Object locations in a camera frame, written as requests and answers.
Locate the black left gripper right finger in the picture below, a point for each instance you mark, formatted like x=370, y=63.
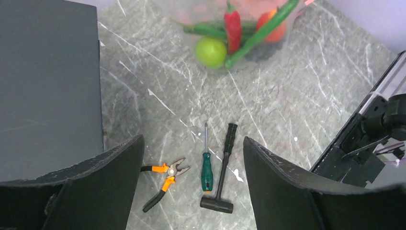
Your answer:
x=285, y=196

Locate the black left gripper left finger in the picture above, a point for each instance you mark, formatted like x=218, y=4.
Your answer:
x=95, y=194

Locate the green lime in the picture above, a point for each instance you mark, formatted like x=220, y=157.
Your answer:
x=211, y=52

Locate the green cucumber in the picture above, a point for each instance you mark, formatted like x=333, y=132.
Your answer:
x=217, y=29

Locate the clear zip top bag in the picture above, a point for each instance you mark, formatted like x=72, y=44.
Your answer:
x=259, y=11

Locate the green chili pepper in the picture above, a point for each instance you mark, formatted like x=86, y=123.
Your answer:
x=281, y=14

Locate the red chili pepper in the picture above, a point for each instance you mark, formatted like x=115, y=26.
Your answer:
x=233, y=28

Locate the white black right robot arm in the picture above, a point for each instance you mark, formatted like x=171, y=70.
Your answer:
x=383, y=119

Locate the black hammer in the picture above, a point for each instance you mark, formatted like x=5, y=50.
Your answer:
x=216, y=203

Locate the green handled screwdriver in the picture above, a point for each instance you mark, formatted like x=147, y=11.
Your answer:
x=207, y=179

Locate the orange handled pliers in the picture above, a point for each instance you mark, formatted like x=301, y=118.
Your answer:
x=171, y=171

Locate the dark flat network switch box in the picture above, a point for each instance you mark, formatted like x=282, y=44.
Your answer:
x=50, y=87

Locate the aluminium frame rail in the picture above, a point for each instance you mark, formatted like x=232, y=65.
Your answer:
x=392, y=82

